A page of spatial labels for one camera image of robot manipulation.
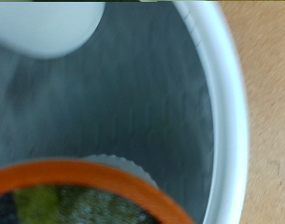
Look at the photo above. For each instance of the orange-rimmed coffee pod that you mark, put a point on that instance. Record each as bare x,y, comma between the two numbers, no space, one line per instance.
86,202

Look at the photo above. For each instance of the white two-tier turntable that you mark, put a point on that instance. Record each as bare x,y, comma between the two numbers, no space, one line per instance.
132,93

